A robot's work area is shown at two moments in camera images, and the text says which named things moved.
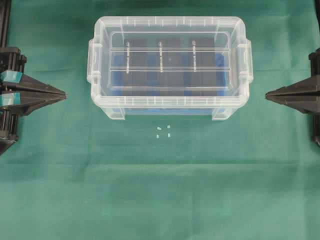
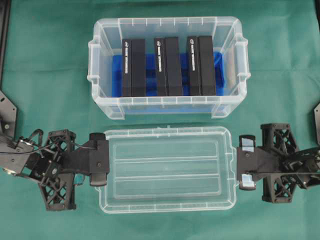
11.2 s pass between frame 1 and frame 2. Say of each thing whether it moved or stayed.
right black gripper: moved
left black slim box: stayed
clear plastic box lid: moved
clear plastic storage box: stayed
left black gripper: moved
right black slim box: stayed
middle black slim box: stayed
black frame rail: stayed
